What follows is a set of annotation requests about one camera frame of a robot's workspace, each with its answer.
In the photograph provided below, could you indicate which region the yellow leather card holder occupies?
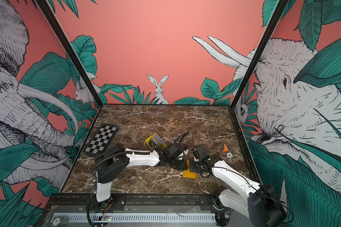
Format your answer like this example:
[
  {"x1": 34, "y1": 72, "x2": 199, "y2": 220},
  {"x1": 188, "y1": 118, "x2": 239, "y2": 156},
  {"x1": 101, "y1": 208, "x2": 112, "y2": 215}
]
[{"x1": 182, "y1": 160, "x2": 196, "y2": 179}]

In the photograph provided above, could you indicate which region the yellow plastic card tray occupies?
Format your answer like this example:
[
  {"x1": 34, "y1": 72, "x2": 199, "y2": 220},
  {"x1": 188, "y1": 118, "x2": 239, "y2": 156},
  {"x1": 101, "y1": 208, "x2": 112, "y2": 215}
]
[{"x1": 145, "y1": 134, "x2": 167, "y2": 148}]

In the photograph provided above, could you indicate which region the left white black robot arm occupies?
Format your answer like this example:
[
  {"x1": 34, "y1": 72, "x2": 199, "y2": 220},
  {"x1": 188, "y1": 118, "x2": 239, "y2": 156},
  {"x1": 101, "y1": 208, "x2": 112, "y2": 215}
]
[{"x1": 90, "y1": 143, "x2": 188, "y2": 202}]

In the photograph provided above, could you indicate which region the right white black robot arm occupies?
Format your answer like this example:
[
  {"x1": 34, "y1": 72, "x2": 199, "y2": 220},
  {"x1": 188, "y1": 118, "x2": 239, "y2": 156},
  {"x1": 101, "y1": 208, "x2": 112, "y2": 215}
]
[{"x1": 190, "y1": 146, "x2": 287, "y2": 227}]

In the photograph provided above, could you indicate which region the stack of grey cards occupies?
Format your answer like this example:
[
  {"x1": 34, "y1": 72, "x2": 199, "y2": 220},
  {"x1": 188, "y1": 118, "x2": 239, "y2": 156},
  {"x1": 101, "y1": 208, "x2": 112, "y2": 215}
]
[{"x1": 150, "y1": 134, "x2": 166, "y2": 148}]

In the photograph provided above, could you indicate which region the orange small clip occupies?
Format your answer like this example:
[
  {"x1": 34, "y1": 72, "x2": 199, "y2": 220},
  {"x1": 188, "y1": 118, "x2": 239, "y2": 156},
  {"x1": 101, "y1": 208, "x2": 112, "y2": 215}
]
[{"x1": 223, "y1": 144, "x2": 228, "y2": 152}]

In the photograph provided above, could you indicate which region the small white round disc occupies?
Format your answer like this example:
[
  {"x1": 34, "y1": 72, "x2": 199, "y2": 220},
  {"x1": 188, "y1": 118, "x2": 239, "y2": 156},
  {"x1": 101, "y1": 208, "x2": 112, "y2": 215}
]
[{"x1": 226, "y1": 153, "x2": 234, "y2": 159}]

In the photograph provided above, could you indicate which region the black white checkerboard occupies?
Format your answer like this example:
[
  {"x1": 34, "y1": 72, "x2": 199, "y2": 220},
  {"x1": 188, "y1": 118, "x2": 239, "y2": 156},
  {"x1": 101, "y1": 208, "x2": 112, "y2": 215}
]
[{"x1": 83, "y1": 124, "x2": 118, "y2": 157}]

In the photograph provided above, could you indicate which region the black front rail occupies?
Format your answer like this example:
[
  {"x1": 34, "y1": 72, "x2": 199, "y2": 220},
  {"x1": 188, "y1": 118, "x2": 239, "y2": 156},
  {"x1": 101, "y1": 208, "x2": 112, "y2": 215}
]
[{"x1": 45, "y1": 193, "x2": 273, "y2": 211}]

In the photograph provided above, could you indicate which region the white slotted cable duct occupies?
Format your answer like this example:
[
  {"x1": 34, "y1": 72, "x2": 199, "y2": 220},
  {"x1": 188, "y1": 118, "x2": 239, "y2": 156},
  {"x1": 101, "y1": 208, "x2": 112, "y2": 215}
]
[{"x1": 51, "y1": 213, "x2": 216, "y2": 226}]

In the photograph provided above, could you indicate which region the right black frame post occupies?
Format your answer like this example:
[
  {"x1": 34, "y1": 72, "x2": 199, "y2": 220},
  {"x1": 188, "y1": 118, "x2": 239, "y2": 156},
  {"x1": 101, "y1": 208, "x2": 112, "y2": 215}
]
[{"x1": 231, "y1": 0, "x2": 288, "y2": 109}]

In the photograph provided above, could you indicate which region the black frame post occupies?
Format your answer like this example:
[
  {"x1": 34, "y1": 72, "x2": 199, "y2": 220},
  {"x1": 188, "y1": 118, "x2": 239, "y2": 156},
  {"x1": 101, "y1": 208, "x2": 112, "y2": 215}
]
[
  {"x1": 231, "y1": 0, "x2": 288, "y2": 109},
  {"x1": 36, "y1": 0, "x2": 103, "y2": 108}
]

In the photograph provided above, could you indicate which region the left black frame post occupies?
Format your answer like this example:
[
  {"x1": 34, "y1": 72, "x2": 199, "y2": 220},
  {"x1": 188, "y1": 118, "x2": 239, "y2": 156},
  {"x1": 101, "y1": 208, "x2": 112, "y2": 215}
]
[{"x1": 36, "y1": 0, "x2": 103, "y2": 108}]

